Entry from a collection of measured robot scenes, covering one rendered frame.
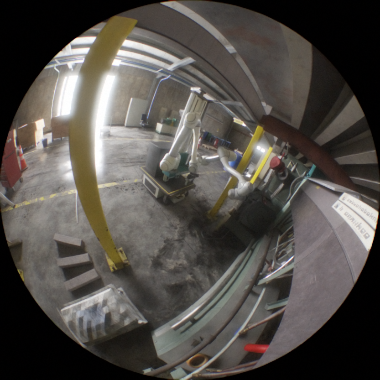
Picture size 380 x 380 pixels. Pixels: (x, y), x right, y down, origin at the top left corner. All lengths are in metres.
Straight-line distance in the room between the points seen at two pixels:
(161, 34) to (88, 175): 0.63
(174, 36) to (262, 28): 0.46
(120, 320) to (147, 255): 0.82
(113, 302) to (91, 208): 0.80
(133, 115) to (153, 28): 8.14
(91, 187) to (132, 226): 1.14
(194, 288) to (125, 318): 0.80
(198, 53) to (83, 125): 0.57
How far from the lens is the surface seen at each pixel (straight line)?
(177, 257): 1.46
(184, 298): 1.39
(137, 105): 8.61
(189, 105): 1.62
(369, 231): 0.58
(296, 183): 2.24
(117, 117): 9.08
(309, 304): 0.52
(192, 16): 5.44
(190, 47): 0.65
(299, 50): 0.63
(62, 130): 6.12
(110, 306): 1.13
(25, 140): 7.17
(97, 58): 0.47
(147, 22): 0.62
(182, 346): 0.83
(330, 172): 1.58
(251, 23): 0.85
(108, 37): 0.50
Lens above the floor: 1.33
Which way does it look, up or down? 32 degrees down
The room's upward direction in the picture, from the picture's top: 23 degrees clockwise
